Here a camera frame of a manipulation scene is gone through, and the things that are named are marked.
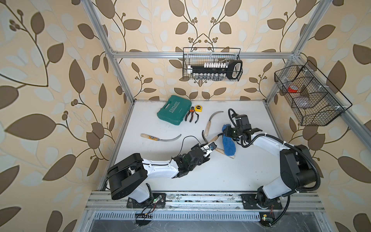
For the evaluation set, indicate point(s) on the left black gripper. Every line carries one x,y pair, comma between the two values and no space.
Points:
205,159

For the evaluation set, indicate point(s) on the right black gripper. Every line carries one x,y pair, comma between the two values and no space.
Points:
227,131

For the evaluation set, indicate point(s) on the blue microfiber rag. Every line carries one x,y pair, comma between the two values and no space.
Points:
229,146

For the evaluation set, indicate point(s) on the sickle wooden handle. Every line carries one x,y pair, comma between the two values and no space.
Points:
146,136
214,139
219,149
206,132

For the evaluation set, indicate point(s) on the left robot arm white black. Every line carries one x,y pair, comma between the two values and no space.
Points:
126,177

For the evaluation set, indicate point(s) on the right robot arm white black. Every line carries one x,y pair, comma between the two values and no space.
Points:
298,171

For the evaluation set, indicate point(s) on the yellow black tape measure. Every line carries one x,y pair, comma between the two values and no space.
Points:
198,108

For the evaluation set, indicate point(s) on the green plastic tool case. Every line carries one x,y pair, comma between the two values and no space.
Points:
174,110

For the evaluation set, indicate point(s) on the black socket bit holder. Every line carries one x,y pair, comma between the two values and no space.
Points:
225,71

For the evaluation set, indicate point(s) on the red item in basket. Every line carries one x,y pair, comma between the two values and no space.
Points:
293,89

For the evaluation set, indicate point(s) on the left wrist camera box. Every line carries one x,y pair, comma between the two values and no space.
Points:
209,148

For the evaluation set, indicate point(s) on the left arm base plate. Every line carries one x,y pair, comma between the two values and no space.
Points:
158,199

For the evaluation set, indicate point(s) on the black red handled pliers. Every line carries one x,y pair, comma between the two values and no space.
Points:
191,113

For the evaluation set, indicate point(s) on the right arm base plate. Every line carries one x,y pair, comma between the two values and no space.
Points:
255,201

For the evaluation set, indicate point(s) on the back wall wire basket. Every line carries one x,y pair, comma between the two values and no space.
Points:
200,55

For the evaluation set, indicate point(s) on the wall wire basket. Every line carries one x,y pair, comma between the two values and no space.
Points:
200,55
319,100

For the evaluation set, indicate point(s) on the right wall wire basket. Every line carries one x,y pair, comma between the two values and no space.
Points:
319,100

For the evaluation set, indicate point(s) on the aluminium front rail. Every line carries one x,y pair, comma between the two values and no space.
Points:
206,201

